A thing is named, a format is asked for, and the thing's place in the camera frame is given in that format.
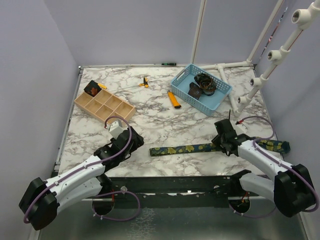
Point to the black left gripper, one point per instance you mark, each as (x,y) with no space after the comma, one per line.
(138,142)

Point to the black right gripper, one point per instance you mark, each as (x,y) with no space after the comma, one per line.
(216,140)

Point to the blue yellow floral tie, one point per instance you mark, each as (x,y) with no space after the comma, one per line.
(282,147)

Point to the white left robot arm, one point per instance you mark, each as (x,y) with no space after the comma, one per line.
(43,200)

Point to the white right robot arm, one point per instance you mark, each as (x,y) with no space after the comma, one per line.
(288,186)

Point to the wooden compartment tray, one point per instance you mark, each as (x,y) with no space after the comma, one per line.
(104,105)

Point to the folded dark patterned tie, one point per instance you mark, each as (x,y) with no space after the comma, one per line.
(195,91)

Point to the yellow utility knife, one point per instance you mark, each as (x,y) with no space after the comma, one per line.
(173,100)

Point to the rolled dark orange-leaf tie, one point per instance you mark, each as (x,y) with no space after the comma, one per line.
(92,88)

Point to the light blue plastic basket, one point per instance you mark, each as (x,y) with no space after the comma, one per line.
(206,104)

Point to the green black marker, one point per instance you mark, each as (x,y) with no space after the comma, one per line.
(169,64)

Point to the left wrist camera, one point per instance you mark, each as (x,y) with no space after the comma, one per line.
(115,128)

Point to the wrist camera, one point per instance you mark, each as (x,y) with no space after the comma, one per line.
(240,129)
(115,128)

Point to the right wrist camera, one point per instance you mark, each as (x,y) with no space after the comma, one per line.
(240,129)

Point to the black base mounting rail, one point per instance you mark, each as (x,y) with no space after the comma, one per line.
(154,192)

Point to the yellow black wire stripper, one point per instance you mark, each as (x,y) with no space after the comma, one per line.
(145,83)

